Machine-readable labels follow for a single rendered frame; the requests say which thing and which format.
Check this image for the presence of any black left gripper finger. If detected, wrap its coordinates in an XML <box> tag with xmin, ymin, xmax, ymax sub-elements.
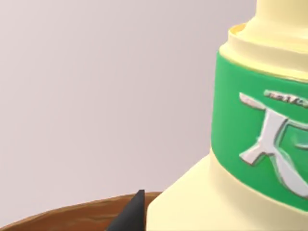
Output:
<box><xmin>107</xmin><ymin>189</ymin><xmax>147</xmax><ymax>231</ymax></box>

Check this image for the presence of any cream bottle with green label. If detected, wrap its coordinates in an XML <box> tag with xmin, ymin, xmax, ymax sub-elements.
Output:
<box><xmin>145</xmin><ymin>0</ymin><xmax>308</xmax><ymax>231</ymax></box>

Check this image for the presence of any round brown wooden coaster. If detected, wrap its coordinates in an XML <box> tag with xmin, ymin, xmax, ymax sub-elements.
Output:
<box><xmin>0</xmin><ymin>191</ymin><xmax>163</xmax><ymax>231</ymax></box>

